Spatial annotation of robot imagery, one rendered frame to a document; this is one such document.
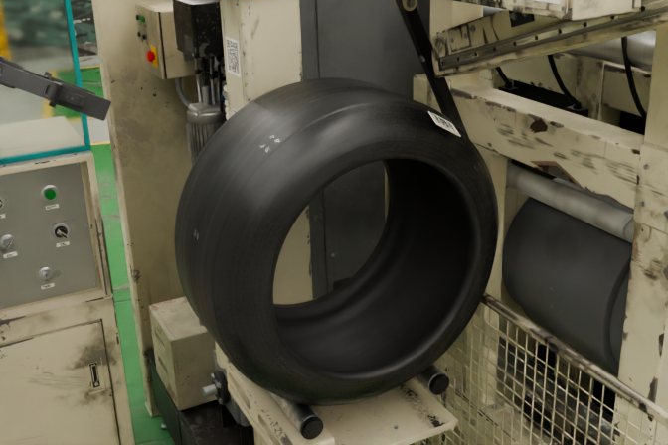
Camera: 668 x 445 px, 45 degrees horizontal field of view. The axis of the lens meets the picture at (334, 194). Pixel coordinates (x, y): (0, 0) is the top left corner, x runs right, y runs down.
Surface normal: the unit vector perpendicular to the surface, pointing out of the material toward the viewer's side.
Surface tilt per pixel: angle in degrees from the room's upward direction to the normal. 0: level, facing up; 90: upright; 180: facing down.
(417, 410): 0
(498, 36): 90
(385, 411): 0
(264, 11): 90
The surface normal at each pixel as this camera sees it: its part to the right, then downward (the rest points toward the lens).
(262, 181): -0.18, -0.18
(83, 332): 0.46, 0.30
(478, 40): -0.89, 0.18
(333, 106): -0.05, -0.78
